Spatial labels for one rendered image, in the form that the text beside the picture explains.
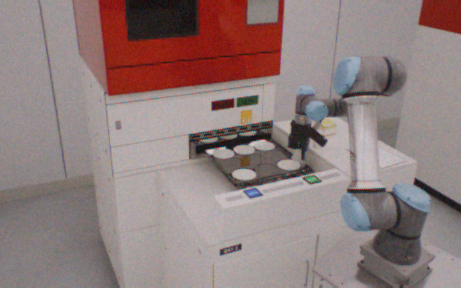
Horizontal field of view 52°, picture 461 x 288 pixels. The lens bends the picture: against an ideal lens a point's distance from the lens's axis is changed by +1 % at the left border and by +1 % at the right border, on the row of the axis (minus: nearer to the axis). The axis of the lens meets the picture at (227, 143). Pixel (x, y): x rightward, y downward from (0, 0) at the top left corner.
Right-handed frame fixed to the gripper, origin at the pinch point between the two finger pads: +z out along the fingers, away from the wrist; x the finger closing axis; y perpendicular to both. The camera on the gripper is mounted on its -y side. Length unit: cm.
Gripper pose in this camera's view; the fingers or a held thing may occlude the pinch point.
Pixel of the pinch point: (304, 164)
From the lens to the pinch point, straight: 209.5
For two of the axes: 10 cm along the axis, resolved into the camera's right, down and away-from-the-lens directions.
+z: -0.1, 9.1, 4.1
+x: -3.6, 3.8, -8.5
